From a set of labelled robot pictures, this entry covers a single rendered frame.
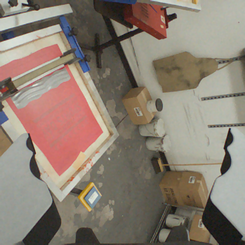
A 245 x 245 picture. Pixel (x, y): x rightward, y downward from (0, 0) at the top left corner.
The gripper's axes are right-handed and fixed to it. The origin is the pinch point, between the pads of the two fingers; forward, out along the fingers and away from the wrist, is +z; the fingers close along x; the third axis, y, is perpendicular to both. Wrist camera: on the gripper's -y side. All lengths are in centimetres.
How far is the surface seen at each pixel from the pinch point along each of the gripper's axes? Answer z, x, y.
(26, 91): 70, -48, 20
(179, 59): 242, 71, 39
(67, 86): 90, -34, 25
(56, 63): 79, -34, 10
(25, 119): 63, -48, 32
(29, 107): 67, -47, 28
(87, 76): 99, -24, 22
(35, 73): 68, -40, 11
